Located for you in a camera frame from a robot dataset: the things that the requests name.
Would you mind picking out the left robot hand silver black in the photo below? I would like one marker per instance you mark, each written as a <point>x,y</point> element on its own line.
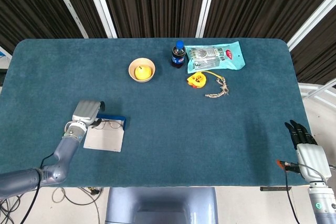
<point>85,111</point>

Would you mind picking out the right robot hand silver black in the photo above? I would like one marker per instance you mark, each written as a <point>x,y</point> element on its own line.
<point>313,161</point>

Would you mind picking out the thin-framed eyeglasses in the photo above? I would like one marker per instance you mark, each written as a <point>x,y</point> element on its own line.
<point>114,127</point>

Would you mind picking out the blue glasses box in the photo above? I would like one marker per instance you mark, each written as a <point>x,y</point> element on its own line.
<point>105,140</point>

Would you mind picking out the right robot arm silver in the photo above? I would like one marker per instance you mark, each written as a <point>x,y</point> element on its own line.
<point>323,205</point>

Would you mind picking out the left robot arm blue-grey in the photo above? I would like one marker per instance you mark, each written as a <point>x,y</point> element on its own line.
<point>65,150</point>

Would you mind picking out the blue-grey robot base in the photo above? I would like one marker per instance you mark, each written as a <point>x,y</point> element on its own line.
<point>162,205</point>

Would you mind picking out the beige ribbed bowl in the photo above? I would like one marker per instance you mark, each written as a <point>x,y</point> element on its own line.
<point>131,72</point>

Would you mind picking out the white board blue mark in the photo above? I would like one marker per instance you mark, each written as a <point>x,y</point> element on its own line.
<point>4,61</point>

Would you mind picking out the teal table cloth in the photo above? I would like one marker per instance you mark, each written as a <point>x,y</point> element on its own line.
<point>183,134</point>

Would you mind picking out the wide white pillar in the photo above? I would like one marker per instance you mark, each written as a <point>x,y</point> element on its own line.
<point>311,19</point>
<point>206,6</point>
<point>101,6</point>

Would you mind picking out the Pepsi cola bottle blue cap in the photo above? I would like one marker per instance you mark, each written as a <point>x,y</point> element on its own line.
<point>178,56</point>

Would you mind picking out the thin white pillar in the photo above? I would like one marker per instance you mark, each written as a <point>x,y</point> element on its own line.
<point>67,3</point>

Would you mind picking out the dark brown pleated curtain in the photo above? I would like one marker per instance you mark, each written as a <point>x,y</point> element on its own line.
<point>157,3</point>

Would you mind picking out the teal snack bag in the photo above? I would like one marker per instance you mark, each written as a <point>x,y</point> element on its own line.
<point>215,57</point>

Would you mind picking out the black table edge bracket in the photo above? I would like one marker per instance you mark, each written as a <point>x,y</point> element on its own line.
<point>275,189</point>

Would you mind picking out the white aluminium frame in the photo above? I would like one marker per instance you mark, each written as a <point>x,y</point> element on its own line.
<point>315,93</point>

